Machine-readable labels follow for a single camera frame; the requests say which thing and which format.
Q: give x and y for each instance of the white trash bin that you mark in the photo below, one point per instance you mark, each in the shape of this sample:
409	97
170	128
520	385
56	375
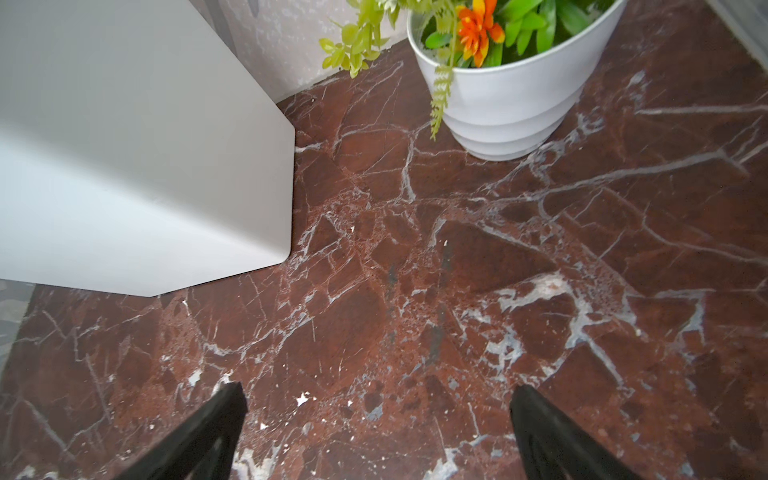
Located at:
138	155

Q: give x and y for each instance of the white pot flower plant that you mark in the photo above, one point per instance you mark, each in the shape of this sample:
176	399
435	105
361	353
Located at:
502	74

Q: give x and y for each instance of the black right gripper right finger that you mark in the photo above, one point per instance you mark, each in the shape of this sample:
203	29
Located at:
553	446

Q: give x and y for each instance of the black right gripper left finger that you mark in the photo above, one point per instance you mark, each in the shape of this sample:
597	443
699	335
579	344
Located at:
203	446

